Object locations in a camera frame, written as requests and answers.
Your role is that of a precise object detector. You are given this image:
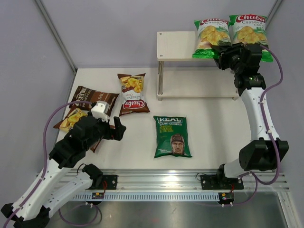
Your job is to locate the brown Chuba cassava chips bag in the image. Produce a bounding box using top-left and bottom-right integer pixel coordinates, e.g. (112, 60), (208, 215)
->
(117, 73), (150, 116)

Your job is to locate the left aluminium frame post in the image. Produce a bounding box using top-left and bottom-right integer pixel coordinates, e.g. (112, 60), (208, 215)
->
(33, 0), (77, 75)

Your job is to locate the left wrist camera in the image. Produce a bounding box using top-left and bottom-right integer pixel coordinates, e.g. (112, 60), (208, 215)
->
(91, 101), (109, 122)

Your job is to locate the brown Kettle sea salt bag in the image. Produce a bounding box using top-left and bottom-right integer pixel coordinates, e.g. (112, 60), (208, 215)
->
(71, 86), (119, 117)

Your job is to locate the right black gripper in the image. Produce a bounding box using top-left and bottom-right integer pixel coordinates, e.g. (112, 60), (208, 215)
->
(212, 42), (245, 74)

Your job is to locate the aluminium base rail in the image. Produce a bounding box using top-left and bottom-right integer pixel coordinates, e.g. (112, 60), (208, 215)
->
(30, 168), (290, 202)

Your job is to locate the green Chuba cassava chips bag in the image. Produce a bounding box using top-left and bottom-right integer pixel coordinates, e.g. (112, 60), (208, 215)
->
(228, 14), (268, 48)

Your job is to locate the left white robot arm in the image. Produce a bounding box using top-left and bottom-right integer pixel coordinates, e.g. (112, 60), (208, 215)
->
(1, 116), (126, 228)

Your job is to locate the aluminium frame post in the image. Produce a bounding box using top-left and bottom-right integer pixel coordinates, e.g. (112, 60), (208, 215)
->
(33, 0), (77, 75)
(265, 0), (284, 31)

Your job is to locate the dark green Real chips bag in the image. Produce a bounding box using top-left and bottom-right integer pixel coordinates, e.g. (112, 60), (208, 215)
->
(153, 115), (192, 158)

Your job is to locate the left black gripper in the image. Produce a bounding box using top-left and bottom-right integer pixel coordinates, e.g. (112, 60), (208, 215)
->
(84, 114), (126, 151)

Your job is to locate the white two-tier wooden shelf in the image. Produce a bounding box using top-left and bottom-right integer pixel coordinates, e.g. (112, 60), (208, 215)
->
(156, 30), (266, 102)

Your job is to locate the right aluminium frame post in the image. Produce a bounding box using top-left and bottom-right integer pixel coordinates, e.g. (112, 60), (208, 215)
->
(265, 0), (284, 31)

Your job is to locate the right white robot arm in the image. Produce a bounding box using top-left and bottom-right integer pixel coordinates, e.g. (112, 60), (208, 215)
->
(200, 43), (289, 190)

